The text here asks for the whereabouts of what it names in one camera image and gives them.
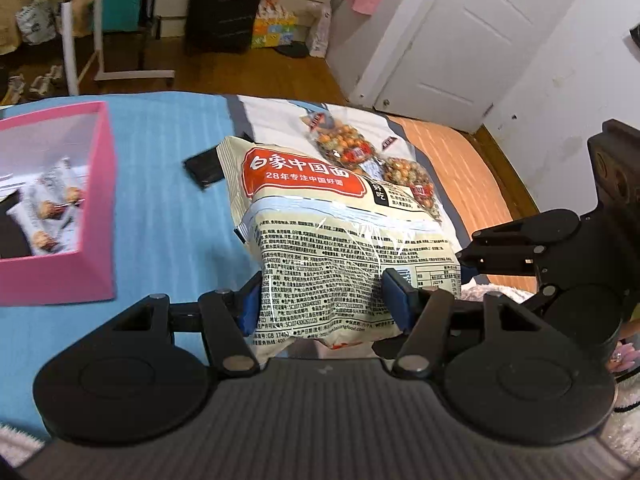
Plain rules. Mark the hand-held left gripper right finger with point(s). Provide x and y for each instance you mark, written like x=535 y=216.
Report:
x=397 y=300

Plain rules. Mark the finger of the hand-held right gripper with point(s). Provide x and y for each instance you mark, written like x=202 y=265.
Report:
x=540 y=230
x=510 y=260

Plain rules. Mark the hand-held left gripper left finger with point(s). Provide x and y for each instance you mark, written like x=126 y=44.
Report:
x=250 y=305

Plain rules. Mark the cream noodle packet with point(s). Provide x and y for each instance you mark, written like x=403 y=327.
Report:
x=325 y=230

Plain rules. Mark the pink cardboard box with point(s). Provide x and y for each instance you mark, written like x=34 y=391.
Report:
x=97 y=210

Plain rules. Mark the white snack bar packet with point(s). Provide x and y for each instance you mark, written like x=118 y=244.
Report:
x=50 y=225
x=62 y=177

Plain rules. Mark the black packet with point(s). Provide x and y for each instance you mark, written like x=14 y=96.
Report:
x=12 y=235

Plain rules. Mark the white fluffy blanket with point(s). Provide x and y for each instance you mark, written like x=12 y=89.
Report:
x=500 y=294

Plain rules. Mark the floral cloth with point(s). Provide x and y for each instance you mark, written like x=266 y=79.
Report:
x=629 y=350

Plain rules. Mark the clear coated peanut bag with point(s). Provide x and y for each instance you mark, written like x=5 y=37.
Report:
x=340 y=142
x=412 y=182

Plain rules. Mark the black snack bar wrapper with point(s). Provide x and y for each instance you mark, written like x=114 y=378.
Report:
x=205 y=165

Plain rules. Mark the white door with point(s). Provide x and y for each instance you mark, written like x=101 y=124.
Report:
x=450 y=50

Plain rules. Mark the dark flat object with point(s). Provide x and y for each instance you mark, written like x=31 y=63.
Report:
x=291 y=50

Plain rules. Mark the white plastic bag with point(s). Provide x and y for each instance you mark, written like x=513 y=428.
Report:
x=319 y=35

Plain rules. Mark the colourful gift box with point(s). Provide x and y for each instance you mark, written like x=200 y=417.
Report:
x=272 y=27

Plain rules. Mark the black suitcase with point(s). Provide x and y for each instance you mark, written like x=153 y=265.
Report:
x=227 y=5

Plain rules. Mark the light shoe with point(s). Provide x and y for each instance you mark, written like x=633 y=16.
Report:
x=46 y=82
x=15 y=87

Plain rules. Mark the white rolling side table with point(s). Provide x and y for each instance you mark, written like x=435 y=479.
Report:
x=70 y=25

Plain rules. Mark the white patterned bag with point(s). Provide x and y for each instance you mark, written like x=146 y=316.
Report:
x=36 y=22

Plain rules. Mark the brown paper bag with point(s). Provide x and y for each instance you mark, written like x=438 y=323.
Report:
x=10 y=20

